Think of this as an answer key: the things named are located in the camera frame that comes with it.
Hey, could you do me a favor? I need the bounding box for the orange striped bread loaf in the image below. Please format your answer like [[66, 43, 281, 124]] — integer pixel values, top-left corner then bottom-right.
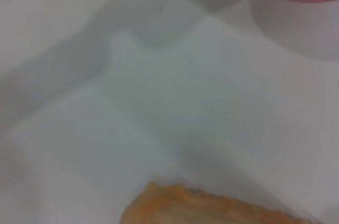
[[120, 181, 325, 224]]

